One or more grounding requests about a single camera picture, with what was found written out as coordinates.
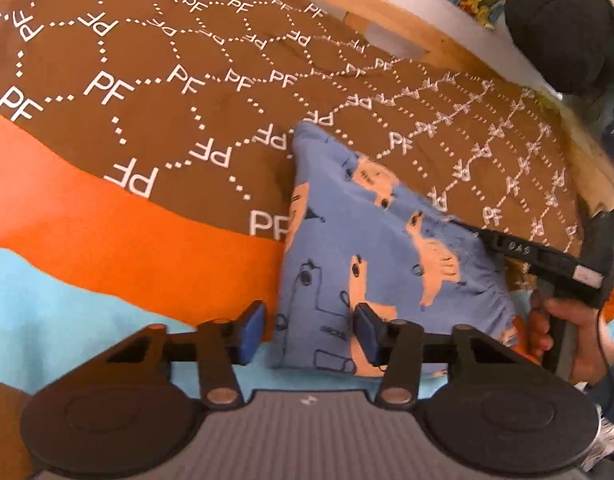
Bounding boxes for blue patterned children's pants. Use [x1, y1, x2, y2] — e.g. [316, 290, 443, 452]
[269, 122, 520, 377]

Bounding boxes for person's right hand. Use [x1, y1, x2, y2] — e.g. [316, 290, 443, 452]
[527, 290, 614, 386]

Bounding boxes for brown PF patterned blanket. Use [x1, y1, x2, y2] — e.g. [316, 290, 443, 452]
[0, 0, 588, 480]

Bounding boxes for black round object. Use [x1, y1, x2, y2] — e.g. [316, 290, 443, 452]
[504, 0, 614, 96]

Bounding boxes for wooden bed frame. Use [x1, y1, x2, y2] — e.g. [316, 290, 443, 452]
[316, 0, 614, 208]

